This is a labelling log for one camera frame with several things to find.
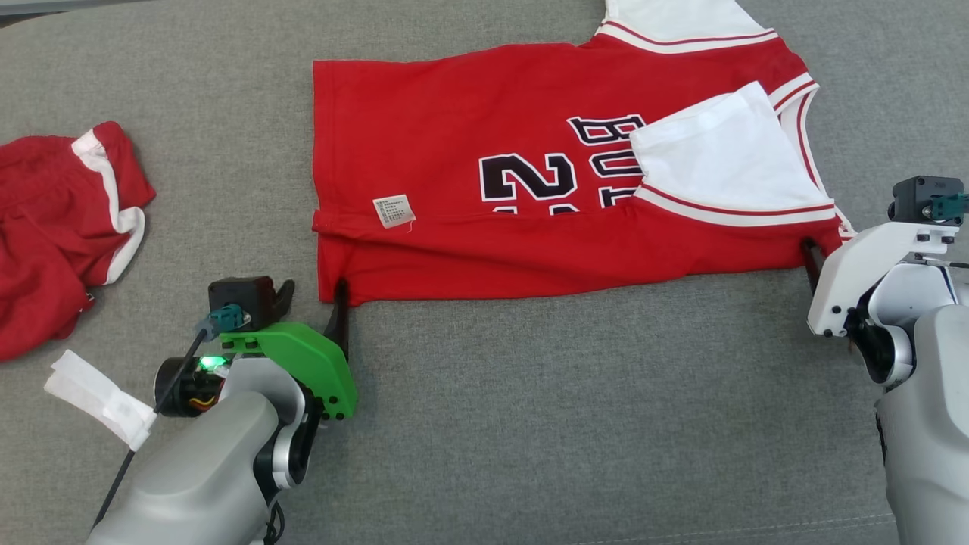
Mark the white tape tag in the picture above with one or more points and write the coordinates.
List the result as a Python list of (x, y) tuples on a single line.
[(98, 397)]

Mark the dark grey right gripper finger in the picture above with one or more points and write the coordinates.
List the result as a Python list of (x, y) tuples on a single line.
[(814, 261)]

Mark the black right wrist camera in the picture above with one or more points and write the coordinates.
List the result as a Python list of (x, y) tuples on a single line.
[(920, 197)]

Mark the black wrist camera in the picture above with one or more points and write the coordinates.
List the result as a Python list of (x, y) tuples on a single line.
[(242, 295), (920, 197)]

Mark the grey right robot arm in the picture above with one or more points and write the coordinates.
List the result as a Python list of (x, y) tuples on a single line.
[(923, 424)]

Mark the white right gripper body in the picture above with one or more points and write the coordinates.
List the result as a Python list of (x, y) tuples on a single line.
[(848, 280)]

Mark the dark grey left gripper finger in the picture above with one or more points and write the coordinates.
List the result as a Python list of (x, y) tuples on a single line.
[(340, 318)]

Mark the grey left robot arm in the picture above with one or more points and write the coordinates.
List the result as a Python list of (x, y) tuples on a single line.
[(197, 469)]

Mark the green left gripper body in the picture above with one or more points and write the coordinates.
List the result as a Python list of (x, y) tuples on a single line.
[(310, 356)]

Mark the red shorts with white stripe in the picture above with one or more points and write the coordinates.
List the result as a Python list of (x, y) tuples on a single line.
[(45, 227)]

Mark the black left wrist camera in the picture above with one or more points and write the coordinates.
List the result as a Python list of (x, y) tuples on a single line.
[(242, 295)]

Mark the red basketball jersey white sleeves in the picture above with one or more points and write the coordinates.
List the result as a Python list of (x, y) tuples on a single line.
[(454, 113)]

